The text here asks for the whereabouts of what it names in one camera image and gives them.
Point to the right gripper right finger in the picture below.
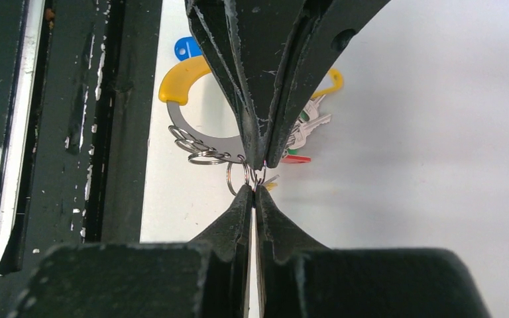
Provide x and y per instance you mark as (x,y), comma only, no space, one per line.
(300,277)

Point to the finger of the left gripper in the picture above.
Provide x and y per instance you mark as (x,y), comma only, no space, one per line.
(325,31)
(216,27)

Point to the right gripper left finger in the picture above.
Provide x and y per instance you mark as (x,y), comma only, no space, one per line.
(207,276)

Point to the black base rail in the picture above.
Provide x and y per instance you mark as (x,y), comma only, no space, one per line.
(76,89)

